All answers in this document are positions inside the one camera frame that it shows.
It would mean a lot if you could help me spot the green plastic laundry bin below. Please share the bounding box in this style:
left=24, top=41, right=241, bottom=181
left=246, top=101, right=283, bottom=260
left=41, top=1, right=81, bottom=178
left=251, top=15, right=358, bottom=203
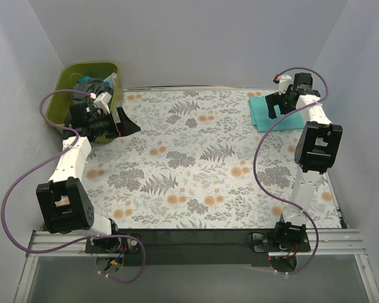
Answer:
left=45, top=61, right=124, bottom=145

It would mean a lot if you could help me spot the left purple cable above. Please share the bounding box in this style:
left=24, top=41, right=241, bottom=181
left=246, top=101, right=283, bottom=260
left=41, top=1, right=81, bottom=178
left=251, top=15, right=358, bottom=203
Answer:
left=0, top=90, right=146, bottom=284

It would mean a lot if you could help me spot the floral table mat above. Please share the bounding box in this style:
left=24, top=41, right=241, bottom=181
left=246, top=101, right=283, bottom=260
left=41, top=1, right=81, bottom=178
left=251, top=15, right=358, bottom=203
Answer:
left=47, top=90, right=348, bottom=230

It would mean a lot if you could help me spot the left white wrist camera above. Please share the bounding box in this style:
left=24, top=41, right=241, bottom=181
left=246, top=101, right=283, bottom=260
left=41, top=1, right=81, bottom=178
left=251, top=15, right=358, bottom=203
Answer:
left=93, top=92, right=112, bottom=114

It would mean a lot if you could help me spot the clear plastic bag in bin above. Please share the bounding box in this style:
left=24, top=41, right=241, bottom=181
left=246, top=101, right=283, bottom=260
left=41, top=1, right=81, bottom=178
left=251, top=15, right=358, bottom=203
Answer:
left=104, top=73, right=117, bottom=88

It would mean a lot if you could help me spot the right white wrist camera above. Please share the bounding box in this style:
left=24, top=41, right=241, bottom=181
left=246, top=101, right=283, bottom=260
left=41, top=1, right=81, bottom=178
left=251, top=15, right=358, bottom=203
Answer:
left=273, top=74, right=293, bottom=95

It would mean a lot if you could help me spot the purple cable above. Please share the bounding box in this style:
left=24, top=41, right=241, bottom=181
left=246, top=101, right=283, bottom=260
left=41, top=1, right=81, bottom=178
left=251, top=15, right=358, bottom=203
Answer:
left=252, top=67, right=329, bottom=280
left=0, top=90, right=146, bottom=284

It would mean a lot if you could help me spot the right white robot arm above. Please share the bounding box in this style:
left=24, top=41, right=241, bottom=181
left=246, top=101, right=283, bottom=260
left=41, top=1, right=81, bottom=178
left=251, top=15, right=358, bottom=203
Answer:
left=265, top=73, right=343, bottom=251

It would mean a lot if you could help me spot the teal t shirt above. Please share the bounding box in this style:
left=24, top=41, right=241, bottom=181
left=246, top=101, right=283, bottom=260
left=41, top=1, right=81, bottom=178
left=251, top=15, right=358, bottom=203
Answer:
left=248, top=97, right=305, bottom=133

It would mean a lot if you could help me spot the grey t shirt in bin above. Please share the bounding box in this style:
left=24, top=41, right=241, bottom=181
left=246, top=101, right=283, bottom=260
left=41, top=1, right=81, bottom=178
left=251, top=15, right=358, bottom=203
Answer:
left=72, top=78, right=114, bottom=104

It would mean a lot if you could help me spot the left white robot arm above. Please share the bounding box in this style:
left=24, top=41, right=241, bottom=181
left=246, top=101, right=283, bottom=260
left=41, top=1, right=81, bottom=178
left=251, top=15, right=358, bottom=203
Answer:
left=36, top=104, right=141, bottom=253

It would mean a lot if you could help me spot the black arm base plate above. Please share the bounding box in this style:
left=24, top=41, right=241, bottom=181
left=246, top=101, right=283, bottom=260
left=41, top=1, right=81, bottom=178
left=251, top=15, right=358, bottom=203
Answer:
left=85, top=229, right=311, bottom=269

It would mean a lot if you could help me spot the aluminium frame rail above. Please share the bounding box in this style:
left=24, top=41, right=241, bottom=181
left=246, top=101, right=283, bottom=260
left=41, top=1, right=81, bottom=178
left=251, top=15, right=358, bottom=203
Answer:
left=16, top=229, right=379, bottom=302

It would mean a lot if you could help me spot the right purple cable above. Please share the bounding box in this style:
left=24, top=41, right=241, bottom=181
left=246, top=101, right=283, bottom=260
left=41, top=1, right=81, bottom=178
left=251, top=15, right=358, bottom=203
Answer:
left=252, top=67, right=329, bottom=280

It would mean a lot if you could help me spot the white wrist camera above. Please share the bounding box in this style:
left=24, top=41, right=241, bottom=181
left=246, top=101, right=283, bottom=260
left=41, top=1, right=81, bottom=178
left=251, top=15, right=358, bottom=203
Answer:
left=93, top=92, right=112, bottom=114
left=273, top=74, right=293, bottom=95

